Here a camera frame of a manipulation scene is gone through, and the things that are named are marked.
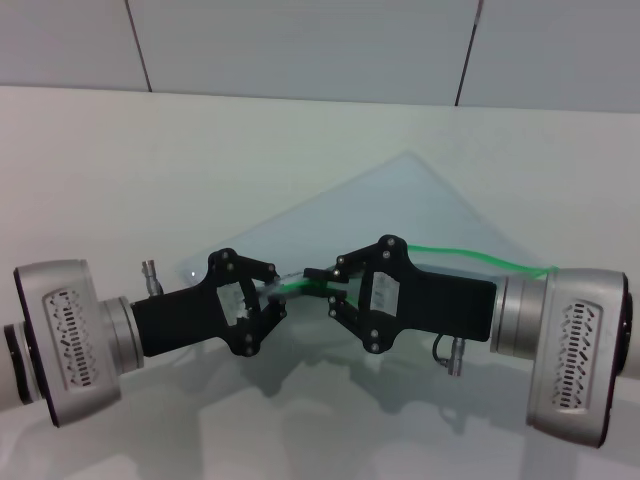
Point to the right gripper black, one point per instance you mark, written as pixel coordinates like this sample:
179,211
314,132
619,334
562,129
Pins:
440,305

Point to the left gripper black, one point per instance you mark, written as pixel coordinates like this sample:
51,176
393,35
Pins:
185,315

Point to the clear document bag green zipper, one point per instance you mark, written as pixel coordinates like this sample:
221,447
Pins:
400,200

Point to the white paper sheets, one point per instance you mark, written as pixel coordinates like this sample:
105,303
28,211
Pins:
415,225

